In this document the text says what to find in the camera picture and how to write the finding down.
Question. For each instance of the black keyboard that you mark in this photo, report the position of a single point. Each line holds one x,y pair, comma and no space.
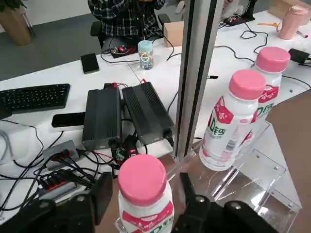
31,98

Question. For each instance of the black finned power supply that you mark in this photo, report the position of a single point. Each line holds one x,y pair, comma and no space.
102,116
145,109

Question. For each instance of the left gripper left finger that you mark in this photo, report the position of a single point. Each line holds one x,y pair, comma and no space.
73,213

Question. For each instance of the red pen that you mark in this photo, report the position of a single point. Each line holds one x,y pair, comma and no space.
302,34

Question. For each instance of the potted green plant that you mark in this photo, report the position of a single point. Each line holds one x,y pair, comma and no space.
14,26

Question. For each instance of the aluminium frame post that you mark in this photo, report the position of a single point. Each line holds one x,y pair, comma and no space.
194,72

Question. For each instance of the person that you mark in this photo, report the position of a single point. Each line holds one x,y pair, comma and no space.
126,17

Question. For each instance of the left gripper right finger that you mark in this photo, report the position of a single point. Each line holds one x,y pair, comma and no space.
199,213

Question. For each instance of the brown cardboard box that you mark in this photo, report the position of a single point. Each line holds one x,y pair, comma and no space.
173,34

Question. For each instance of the green circuit board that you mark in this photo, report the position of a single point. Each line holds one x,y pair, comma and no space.
120,154

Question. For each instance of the grey usb hub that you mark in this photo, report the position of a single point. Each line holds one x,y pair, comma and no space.
60,150

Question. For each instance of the red circuit board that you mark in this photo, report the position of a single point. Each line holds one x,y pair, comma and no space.
124,52

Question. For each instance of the power strip with red switches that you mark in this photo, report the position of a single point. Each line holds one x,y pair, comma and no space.
60,188

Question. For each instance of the orange hand tool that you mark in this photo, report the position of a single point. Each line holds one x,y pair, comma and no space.
267,24

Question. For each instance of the clear jar with blue lid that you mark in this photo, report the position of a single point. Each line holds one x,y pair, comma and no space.
145,55

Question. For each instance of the black power adapter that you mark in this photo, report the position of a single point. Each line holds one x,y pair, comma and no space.
298,55

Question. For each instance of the black module with red light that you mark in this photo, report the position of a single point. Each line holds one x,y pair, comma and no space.
131,145

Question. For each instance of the black smartphone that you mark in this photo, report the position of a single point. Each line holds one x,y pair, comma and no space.
90,63

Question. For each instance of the pink thermos flask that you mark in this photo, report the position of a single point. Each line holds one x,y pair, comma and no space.
291,21

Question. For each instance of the black phone with white edge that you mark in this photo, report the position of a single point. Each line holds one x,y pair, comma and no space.
68,120

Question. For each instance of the black marker pen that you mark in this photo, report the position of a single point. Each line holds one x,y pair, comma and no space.
212,77

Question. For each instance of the black power strip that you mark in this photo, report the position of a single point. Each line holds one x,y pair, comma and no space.
234,21

